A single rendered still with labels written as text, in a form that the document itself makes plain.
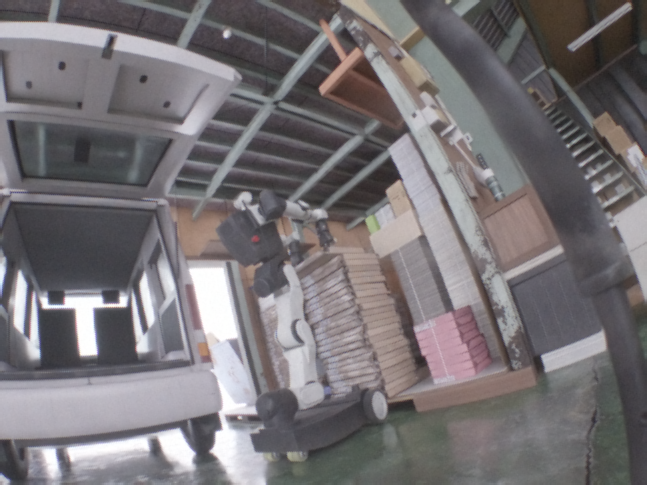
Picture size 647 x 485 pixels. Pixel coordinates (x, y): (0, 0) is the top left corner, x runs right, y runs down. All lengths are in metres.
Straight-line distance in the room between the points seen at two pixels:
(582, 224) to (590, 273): 0.03
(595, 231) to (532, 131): 0.08
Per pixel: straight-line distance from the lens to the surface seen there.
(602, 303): 0.24
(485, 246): 1.60
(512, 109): 0.25
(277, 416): 1.54
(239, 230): 1.74
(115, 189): 2.37
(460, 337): 1.78
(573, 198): 0.23
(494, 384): 1.59
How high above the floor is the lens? 0.44
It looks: 20 degrees up
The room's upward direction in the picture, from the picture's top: 17 degrees counter-clockwise
